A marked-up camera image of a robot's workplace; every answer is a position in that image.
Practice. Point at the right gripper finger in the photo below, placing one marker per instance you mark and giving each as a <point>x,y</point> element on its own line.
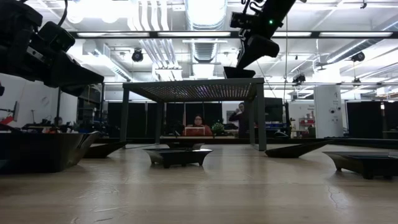
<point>248,59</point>

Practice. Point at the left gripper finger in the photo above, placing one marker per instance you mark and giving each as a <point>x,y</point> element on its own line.
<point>77,74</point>
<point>76,91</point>

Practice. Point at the large black wavy square plate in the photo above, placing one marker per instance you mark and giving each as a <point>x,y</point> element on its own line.
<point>239,73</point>
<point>37,152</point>

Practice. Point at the black teardrop plate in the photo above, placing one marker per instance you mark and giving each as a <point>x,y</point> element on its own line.
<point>104,151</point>
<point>185,145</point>
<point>292,151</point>

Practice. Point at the small black square plate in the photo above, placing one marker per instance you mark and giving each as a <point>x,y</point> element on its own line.
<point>363,163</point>
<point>177,157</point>

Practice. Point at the cluttered background workbench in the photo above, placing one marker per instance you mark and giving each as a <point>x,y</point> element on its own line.
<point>46,127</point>

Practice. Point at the black hanging spotlight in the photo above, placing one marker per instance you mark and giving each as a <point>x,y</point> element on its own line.
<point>137,56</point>
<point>358,57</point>
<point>299,78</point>

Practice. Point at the black overhead light bar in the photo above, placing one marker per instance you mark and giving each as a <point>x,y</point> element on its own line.
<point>314,34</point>

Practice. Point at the black background monitor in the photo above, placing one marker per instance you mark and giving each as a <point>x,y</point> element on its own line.
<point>273,109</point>

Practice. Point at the grey perforated metal shelf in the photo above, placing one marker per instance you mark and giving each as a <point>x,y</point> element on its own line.
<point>199,93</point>

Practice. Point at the person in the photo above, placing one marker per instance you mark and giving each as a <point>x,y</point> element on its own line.
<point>199,121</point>
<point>241,119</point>

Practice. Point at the red object on workbench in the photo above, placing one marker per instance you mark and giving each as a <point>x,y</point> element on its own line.
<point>7,120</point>

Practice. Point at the small background potted plant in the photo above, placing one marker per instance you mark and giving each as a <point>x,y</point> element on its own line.
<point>217,128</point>

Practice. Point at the red and white storage shelf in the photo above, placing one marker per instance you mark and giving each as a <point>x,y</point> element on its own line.
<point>308,121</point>

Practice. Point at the white pillar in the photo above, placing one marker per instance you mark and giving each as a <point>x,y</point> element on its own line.
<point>328,109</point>

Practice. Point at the white-edged device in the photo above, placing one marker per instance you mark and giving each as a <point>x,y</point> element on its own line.
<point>195,131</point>

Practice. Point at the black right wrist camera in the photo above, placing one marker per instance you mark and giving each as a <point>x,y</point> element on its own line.
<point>244,21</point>

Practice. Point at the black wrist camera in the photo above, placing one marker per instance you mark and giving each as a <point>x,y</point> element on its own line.
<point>57,37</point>
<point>244,21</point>

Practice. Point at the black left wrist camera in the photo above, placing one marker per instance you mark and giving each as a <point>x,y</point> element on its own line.
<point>57,37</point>

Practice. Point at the silver ceiling air duct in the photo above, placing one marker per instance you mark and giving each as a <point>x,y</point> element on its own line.
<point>203,49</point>

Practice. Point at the black aluminium table frame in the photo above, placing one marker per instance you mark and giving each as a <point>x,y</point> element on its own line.
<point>357,142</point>

